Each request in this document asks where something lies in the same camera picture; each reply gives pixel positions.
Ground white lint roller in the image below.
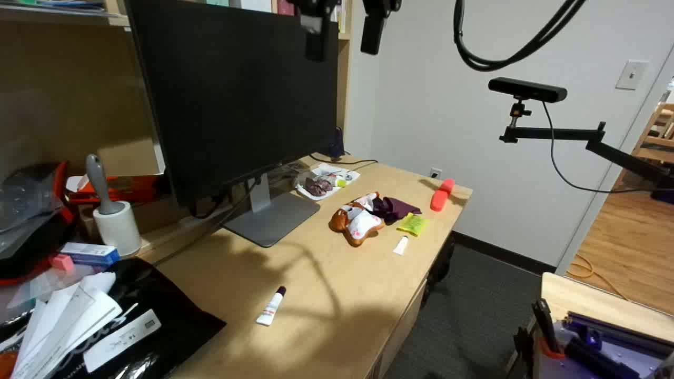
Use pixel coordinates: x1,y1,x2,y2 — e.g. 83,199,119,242
87,154,141,257

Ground white paper sheets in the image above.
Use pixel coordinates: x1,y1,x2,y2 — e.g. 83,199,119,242
10,271,122,379

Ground white tube black cap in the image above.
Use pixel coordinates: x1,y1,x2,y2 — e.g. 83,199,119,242
255,285,287,325

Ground dark purple cloth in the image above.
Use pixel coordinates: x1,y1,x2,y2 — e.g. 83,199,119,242
373,195,419,224

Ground black computer monitor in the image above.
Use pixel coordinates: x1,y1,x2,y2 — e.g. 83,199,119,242
126,0,339,205

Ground wooden side box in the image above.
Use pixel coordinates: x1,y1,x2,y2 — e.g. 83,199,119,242
541,273,674,342

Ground yellow green small object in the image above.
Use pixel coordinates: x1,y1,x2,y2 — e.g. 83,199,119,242
398,215,428,236

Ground orange white plush toy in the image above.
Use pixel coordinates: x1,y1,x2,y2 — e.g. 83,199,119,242
329,204,384,246

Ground blue white small box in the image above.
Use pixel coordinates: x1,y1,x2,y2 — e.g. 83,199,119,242
61,242,119,266

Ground white wall switch plate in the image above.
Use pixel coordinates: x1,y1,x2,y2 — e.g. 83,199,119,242
615,61,646,91

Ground grey monitor stand base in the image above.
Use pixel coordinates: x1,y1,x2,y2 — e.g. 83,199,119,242
225,175,319,247

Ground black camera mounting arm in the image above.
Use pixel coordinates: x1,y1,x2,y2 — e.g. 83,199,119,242
501,100,674,204

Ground red orange cylinder object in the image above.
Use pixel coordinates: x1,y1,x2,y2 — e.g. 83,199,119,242
429,179,455,213

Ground black hanging cable loop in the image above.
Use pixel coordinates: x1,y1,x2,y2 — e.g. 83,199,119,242
450,0,588,74

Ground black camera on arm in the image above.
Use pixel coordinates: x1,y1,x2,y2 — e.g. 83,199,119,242
489,77,567,103

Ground small white eraser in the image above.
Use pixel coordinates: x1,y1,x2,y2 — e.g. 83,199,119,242
393,236,408,254

